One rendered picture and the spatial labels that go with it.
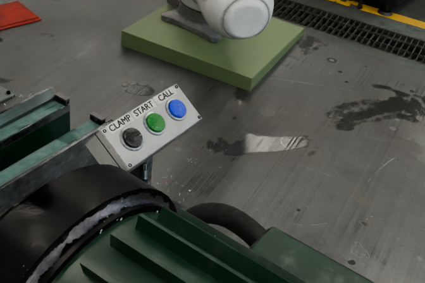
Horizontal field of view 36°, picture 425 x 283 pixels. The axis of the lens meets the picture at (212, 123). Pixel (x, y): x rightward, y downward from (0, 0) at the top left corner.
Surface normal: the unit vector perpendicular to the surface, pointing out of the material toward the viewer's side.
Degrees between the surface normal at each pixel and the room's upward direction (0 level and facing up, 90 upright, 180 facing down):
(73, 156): 90
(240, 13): 97
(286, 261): 0
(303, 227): 0
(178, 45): 3
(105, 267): 14
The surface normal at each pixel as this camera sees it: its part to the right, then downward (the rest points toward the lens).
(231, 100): 0.11, -0.81
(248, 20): 0.22, 0.64
